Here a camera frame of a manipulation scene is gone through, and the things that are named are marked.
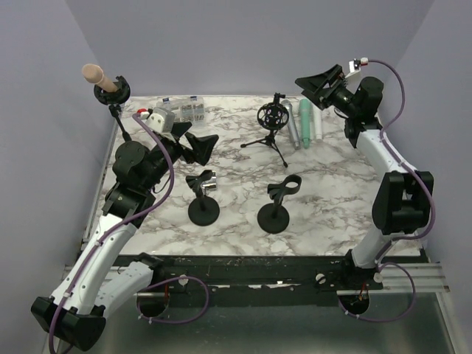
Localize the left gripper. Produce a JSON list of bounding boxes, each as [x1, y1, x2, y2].
[[142, 122, 219, 191]]

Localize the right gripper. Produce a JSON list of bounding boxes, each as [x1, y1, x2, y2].
[[295, 65, 358, 118]]

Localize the white microphone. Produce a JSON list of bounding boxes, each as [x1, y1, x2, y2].
[[313, 108, 323, 141]]

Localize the teal microphone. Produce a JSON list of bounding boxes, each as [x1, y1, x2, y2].
[[299, 98, 312, 149]]

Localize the grey metal microphone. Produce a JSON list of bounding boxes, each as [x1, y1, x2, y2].
[[281, 100, 301, 150]]

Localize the black tripod shock mount stand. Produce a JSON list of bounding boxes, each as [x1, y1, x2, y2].
[[240, 93, 289, 167]]

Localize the black white-mic stand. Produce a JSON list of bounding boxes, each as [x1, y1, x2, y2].
[[185, 170, 220, 226]]

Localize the black mic stand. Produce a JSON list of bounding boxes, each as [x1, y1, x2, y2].
[[257, 175, 302, 235]]

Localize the beige microphone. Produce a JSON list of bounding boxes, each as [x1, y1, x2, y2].
[[81, 63, 118, 93]]

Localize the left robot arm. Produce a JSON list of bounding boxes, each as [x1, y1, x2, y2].
[[31, 122, 219, 353]]

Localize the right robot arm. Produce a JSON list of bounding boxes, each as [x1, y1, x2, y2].
[[295, 65, 435, 289]]

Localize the clear plastic screw box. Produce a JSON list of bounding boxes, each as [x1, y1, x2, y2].
[[157, 96, 206, 126]]

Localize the small chrome metal block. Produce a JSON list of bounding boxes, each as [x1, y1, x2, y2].
[[201, 171, 218, 194]]

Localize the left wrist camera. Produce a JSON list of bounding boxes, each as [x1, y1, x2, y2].
[[145, 108, 176, 133]]

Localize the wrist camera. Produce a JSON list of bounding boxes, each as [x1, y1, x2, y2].
[[345, 57, 369, 79], [145, 108, 176, 133]]

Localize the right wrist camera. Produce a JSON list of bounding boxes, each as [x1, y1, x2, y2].
[[345, 57, 369, 79]]

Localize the black tall shock mount stand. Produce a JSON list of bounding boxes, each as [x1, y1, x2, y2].
[[94, 76, 131, 142]]

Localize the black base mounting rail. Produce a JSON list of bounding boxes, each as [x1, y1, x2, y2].
[[121, 254, 384, 309]]

